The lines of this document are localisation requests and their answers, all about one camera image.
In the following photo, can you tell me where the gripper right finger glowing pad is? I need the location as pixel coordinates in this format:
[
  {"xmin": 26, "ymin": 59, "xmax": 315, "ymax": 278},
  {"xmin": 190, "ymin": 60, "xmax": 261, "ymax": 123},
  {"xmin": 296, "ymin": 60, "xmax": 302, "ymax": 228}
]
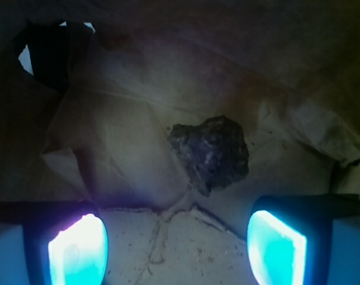
[{"xmin": 247, "ymin": 194, "xmax": 360, "ymax": 284}]

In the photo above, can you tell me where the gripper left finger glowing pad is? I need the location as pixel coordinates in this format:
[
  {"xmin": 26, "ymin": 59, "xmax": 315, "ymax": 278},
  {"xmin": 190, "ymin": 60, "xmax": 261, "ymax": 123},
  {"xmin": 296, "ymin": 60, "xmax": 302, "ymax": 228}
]
[{"xmin": 0, "ymin": 201, "xmax": 109, "ymax": 284}]

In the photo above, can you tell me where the dark brown rock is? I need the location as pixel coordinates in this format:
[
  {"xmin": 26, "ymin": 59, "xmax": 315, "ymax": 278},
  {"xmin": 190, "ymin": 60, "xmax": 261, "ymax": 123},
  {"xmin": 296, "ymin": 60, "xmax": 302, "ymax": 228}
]
[{"xmin": 168, "ymin": 115, "xmax": 249, "ymax": 197}]

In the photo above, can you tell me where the brown paper bag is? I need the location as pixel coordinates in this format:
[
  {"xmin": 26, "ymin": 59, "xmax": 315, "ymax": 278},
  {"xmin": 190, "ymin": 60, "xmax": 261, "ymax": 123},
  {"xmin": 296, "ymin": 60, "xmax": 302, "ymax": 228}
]
[{"xmin": 0, "ymin": 1, "xmax": 360, "ymax": 284}]

